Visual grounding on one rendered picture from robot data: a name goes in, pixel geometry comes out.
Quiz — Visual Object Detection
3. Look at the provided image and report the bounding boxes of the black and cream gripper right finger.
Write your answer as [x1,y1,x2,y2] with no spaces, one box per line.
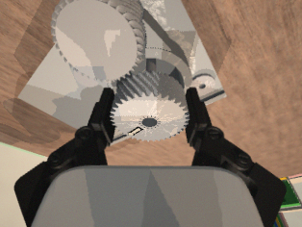
[185,88,287,227]

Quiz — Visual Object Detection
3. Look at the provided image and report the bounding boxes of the grey rectangular base plate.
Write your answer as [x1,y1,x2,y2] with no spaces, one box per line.
[18,0,227,129]

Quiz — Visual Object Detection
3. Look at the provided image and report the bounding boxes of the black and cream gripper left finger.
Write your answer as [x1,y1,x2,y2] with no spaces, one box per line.
[13,88,115,227]

